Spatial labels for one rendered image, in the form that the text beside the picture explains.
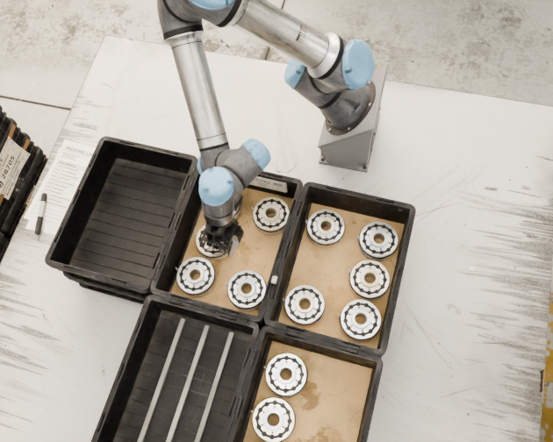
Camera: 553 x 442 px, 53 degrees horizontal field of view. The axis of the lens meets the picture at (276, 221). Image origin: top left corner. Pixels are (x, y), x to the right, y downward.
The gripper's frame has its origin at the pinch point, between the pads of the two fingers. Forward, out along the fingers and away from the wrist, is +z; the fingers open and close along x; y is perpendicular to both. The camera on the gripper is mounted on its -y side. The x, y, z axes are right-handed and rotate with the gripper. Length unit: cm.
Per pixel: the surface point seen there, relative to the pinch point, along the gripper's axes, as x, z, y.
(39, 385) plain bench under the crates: -41, 24, 47
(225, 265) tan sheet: 1.4, 2.8, 5.5
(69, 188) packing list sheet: -58, 19, -12
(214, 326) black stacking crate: 3.8, 4.6, 22.1
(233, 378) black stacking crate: 12.4, 5.1, 33.3
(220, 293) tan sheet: 2.7, 3.6, 13.3
